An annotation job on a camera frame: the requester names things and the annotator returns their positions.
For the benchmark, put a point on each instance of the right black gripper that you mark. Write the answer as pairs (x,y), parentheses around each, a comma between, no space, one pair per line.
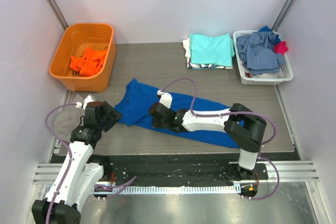
(156,109)

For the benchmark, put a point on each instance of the orange plastic tub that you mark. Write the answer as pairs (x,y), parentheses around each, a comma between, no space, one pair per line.
(76,40)

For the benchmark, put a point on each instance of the folded teal t shirt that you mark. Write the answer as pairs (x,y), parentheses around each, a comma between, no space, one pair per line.
(206,50)

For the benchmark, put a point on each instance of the blue checkered shirt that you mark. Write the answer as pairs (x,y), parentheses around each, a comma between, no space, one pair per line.
(256,51)

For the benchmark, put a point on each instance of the blue t shirt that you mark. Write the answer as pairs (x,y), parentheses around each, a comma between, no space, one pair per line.
(139,97)

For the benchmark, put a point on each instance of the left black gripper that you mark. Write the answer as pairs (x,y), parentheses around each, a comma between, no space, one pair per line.
(112,114)

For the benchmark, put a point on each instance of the slotted white cable duct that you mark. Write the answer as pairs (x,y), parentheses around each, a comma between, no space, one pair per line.
(136,190)

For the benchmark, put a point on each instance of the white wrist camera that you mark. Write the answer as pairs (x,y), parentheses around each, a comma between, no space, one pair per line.
(85,102)
(164,98)

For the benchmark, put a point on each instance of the orange t shirt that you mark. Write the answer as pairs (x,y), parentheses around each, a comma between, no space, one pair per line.
(90,63)

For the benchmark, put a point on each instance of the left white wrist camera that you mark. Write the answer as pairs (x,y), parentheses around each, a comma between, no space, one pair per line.
(85,102)

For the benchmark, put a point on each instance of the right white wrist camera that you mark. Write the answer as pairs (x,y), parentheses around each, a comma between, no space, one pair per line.
(164,98)

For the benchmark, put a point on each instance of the folded white printed t shirt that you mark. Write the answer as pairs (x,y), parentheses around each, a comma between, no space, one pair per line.
(186,46)

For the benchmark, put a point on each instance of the white plastic laundry basket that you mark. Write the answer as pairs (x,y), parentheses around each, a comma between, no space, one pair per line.
(285,69)

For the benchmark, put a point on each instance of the red cloth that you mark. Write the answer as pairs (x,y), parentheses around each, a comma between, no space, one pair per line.
(281,48)

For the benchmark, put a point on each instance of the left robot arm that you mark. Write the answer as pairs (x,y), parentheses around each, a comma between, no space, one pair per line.
(81,169)

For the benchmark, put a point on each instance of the right aluminium corner post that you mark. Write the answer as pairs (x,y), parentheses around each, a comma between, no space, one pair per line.
(288,1)

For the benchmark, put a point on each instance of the grey cap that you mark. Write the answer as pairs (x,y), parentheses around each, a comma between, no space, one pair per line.
(66,121)

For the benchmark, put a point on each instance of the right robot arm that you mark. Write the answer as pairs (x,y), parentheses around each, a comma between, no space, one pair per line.
(243,126)

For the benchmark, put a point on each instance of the blue cloth in basket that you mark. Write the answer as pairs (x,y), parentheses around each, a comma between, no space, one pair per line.
(266,29)

